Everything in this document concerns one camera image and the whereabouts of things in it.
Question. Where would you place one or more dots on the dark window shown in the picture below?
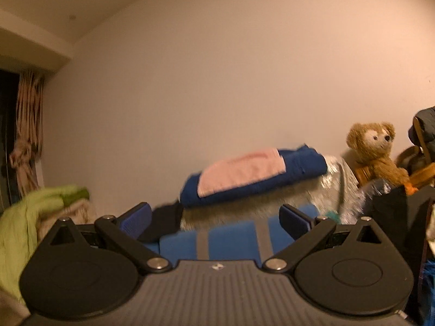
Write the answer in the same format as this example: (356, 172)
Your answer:
(6, 125)

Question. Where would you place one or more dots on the brown teddy bear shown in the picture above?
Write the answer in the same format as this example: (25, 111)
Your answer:
(370, 139)

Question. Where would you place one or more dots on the dark jacket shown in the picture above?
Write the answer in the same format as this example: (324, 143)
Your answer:
(426, 125)

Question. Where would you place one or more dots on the cream cloth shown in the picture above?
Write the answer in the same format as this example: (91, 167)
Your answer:
(78, 210)

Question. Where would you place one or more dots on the green cloth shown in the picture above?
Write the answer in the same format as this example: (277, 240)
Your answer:
(20, 231)

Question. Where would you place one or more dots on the beige curtain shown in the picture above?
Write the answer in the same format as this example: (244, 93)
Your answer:
(29, 125)

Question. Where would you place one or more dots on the clear plastic bag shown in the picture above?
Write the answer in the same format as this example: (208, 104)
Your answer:
(336, 183)

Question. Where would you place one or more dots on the pink towel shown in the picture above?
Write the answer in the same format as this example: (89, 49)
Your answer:
(238, 173)

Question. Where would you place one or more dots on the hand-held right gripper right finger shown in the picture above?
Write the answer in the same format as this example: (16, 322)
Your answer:
(295, 219)

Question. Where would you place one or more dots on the blue grey-striped pillow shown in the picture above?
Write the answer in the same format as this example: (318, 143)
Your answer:
(231, 241)

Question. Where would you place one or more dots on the folded dark blue garment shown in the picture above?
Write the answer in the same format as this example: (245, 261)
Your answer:
(299, 166)

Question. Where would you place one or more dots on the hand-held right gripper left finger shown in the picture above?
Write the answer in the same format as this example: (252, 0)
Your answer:
(136, 219)

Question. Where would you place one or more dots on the teal cloth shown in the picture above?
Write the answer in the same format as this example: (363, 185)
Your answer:
(331, 215)

